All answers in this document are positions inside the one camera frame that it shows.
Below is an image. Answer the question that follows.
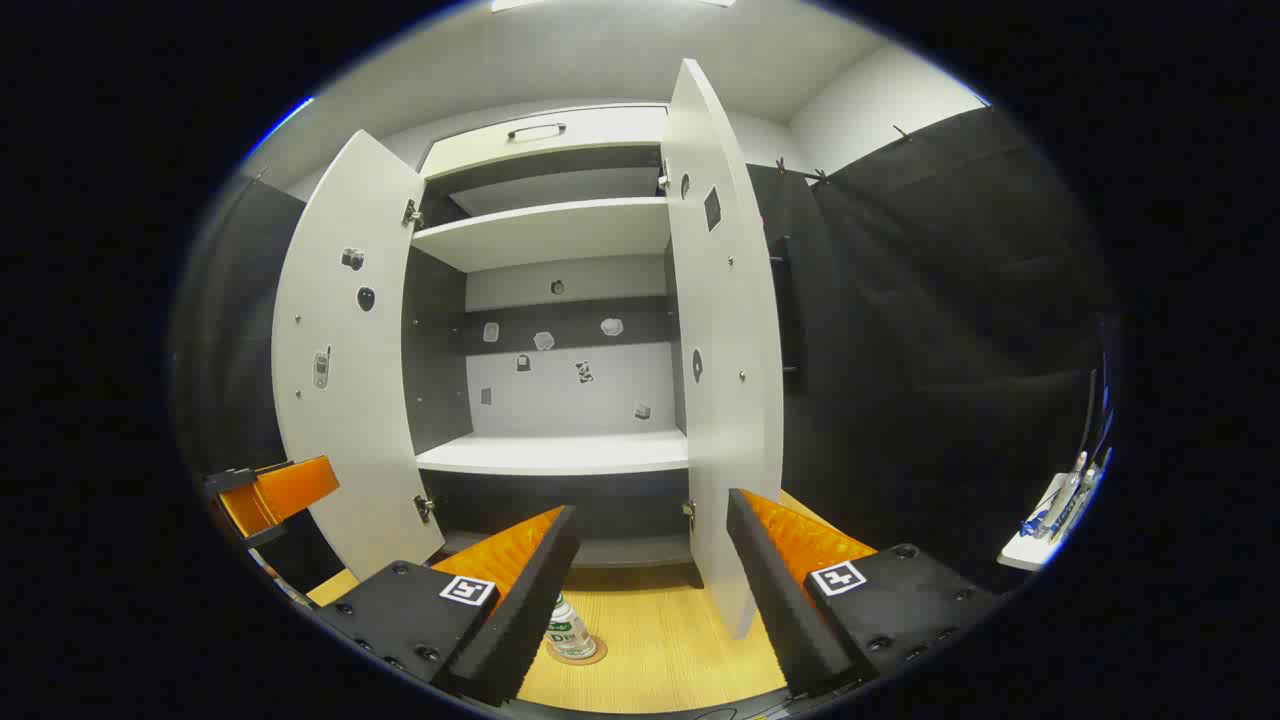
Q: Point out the white side table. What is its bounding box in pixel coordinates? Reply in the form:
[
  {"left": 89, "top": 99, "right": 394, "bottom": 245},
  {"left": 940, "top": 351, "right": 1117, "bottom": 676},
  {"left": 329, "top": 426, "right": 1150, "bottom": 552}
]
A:
[{"left": 998, "top": 470, "right": 1101, "bottom": 573}]

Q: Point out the white marker pen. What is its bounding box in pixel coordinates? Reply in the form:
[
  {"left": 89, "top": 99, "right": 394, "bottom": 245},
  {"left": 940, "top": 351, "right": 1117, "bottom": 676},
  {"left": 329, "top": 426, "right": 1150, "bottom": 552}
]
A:
[{"left": 1045, "top": 452, "right": 1091, "bottom": 536}]

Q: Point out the white cabinet shelf board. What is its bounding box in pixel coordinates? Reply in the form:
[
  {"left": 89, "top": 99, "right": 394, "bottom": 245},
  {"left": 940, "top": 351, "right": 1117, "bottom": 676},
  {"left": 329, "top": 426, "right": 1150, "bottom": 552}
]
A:
[
  {"left": 412, "top": 197, "right": 671, "bottom": 273},
  {"left": 415, "top": 430, "right": 691, "bottom": 477}
]

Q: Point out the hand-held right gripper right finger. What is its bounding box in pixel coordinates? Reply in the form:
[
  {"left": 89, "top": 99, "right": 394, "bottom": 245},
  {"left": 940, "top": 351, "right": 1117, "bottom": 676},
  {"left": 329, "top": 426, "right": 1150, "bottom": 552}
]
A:
[{"left": 726, "top": 488, "right": 1001, "bottom": 699}]

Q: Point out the white drink bottle green label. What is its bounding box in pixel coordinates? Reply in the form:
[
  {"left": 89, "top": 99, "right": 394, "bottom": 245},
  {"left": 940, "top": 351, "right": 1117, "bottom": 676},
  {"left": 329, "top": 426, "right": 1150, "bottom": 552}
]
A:
[{"left": 545, "top": 592, "right": 599, "bottom": 661}]

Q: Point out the white and grey cabinet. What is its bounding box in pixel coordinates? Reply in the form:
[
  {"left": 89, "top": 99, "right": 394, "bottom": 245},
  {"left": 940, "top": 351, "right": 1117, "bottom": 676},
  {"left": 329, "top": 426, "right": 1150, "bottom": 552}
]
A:
[{"left": 402, "top": 105, "right": 703, "bottom": 591}]

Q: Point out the white cabinet top flap door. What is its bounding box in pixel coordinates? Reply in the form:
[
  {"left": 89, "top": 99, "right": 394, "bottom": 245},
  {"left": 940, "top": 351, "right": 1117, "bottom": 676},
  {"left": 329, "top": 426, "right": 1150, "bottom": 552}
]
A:
[{"left": 420, "top": 105, "right": 669, "bottom": 179}]

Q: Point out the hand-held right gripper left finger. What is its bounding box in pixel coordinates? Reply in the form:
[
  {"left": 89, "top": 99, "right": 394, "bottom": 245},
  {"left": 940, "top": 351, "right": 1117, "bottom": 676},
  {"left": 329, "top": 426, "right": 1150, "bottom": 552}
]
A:
[{"left": 310, "top": 505, "right": 581, "bottom": 709}]

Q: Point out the round brown coaster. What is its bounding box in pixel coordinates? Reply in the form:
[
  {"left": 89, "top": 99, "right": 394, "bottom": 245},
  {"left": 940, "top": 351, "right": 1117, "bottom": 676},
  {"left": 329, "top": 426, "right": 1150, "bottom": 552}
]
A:
[{"left": 545, "top": 635, "right": 609, "bottom": 667}]

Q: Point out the white cabinet door black handle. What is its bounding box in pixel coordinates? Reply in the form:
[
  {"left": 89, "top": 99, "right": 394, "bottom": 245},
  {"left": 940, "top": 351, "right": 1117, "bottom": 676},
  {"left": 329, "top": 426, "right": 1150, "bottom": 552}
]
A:
[{"left": 660, "top": 58, "right": 786, "bottom": 641}]

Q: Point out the white cabinet door phone sticker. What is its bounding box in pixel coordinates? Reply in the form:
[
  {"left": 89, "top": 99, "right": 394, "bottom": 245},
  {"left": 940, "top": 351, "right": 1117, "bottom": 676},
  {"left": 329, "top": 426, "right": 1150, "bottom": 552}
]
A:
[{"left": 272, "top": 130, "right": 446, "bottom": 581}]

